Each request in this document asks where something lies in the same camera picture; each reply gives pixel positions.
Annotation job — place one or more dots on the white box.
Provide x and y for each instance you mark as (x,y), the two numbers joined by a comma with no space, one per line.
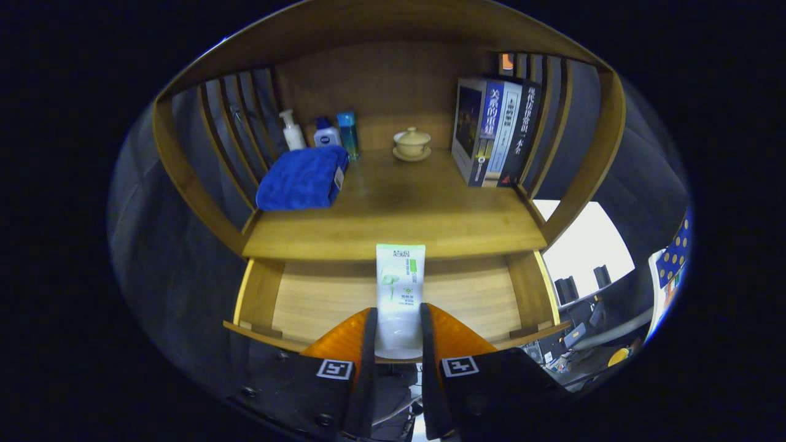
(583,245)

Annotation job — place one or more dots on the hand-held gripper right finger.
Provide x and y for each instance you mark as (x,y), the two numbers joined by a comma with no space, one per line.
(428,368)

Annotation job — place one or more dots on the blue spined book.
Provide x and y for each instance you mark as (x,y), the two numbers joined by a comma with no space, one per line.
(470,129)

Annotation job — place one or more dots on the pale spined book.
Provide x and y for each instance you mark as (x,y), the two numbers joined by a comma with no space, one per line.
(506,135)

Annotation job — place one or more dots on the black electronic device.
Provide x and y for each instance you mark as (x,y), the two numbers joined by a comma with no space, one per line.
(533,353)

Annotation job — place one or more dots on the white bottle blue cap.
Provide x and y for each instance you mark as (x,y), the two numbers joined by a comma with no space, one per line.
(326,136)

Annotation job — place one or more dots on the teal bottle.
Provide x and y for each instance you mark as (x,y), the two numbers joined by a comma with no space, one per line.
(349,135)

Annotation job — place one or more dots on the beige lidded teacup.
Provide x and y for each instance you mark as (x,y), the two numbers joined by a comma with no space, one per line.
(412,142)

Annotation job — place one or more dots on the wooden countertop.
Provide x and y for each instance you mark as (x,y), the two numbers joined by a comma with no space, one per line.
(405,215)

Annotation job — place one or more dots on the wooden drawer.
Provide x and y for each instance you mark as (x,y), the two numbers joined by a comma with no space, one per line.
(319,301)

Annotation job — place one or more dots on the white green tube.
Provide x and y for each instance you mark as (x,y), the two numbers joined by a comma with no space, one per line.
(399,288)

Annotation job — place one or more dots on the blue gold-dotted gift bag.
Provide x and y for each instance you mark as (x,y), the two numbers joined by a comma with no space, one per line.
(675,252)

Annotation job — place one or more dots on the white pump bottle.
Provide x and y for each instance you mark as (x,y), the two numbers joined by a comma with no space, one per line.
(293,135)

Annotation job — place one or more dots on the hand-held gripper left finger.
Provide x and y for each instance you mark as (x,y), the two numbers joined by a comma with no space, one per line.
(368,368)

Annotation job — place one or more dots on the blue folded towel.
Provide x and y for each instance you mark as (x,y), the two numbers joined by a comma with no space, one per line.
(301,181)

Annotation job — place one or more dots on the wooden cabinet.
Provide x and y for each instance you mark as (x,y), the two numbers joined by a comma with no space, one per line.
(381,86)

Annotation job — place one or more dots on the white side table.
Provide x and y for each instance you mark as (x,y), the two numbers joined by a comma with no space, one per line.
(657,294)

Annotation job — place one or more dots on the beige saucer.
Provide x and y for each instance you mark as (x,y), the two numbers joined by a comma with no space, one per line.
(411,158)

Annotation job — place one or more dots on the small black block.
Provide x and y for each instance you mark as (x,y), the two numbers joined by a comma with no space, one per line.
(602,276)
(566,290)

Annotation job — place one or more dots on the black spined book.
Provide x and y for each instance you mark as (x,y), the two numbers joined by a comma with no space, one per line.
(527,135)

